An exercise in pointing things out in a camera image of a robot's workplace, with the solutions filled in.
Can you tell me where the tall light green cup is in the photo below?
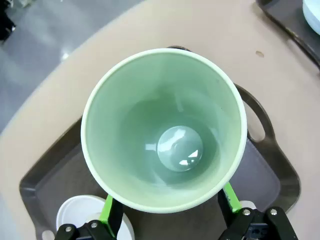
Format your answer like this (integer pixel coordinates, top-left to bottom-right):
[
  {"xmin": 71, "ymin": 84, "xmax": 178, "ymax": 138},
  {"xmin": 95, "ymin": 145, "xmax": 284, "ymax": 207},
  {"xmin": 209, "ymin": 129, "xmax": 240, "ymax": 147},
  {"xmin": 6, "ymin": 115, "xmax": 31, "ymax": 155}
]
[{"xmin": 80, "ymin": 48, "xmax": 248, "ymax": 214}]

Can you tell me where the light blue round bowl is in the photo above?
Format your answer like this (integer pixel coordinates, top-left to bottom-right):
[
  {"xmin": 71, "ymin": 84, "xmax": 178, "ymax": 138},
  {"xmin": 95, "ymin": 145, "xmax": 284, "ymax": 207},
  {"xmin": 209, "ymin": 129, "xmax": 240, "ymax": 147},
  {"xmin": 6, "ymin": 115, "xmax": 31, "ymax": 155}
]
[{"xmin": 302, "ymin": 0, "xmax": 320, "ymax": 36}]

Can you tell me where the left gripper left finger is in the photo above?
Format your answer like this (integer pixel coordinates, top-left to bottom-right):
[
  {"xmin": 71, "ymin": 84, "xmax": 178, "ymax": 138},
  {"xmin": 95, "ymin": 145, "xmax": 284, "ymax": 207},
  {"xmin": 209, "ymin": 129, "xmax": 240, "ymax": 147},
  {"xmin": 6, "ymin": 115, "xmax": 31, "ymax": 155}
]
[{"xmin": 55, "ymin": 194, "xmax": 125, "ymax": 240}]

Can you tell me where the dark brown handled tray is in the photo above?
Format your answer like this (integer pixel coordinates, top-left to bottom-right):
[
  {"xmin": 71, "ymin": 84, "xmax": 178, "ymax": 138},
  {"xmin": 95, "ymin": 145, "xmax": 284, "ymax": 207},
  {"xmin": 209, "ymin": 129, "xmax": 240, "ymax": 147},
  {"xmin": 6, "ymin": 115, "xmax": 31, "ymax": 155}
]
[
  {"xmin": 256, "ymin": 0, "xmax": 320, "ymax": 73},
  {"xmin": 19, "ymin": 45, "xmax": 301, "ymax": 240}
]

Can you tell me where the white round bowl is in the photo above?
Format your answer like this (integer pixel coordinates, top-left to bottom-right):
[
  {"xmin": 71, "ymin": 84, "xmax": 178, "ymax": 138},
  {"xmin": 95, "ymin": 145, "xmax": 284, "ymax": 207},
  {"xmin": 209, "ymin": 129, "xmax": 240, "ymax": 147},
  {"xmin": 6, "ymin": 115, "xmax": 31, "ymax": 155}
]
[{"xmin": 56, "ymin": 195, "xmax": 136, "ymax": 240}]

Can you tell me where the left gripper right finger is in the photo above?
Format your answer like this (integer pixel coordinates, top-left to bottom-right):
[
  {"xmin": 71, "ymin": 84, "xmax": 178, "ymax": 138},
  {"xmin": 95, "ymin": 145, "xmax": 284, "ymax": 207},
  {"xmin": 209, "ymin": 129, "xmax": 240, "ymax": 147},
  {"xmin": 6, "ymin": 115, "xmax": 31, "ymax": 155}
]
[{"xmin": 217, "ymin": 181, "xmax": 300, "ymax": 240}]

